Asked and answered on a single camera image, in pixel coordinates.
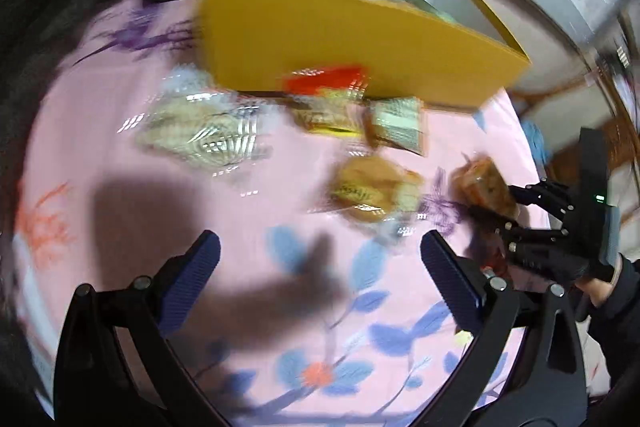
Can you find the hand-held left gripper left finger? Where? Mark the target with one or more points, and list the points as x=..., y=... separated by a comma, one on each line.
x=195, y=277

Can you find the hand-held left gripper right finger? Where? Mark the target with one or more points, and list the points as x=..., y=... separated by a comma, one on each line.
x=450, y=277

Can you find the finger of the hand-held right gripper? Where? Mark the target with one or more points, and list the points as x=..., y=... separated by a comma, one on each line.
x=535, y=249
x=545, y=196

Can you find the orange cracker packet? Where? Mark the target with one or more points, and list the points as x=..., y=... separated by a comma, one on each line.
x=485, y=184

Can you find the yellow cardboard box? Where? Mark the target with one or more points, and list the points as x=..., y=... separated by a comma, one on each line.
x=325, y=32

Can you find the person's right forearm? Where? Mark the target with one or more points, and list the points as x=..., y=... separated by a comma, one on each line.
x=620, y=327

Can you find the person's right hand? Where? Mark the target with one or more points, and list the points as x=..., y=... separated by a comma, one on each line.
x=597, y=294

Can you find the blue cloth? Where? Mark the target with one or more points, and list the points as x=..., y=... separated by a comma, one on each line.
x=535, y=137

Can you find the wooden chair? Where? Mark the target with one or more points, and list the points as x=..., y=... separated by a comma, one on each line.
x=560, y=89

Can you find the clear pastry packet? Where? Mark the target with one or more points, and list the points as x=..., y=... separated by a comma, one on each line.
x=375, y=192

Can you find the clear biscuit packet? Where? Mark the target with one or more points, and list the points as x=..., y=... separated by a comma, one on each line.
x=200, y=132

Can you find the green white snack packet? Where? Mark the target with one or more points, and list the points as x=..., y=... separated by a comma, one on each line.
x=400, y=122

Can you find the pink floral tablecloth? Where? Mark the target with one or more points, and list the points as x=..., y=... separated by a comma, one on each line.
x=100, y=107

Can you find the red-topped clear snack packet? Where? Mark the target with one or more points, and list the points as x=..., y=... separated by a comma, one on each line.
x=325, y=92

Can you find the green seed snack packet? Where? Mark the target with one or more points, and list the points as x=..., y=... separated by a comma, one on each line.
x=425, y=6

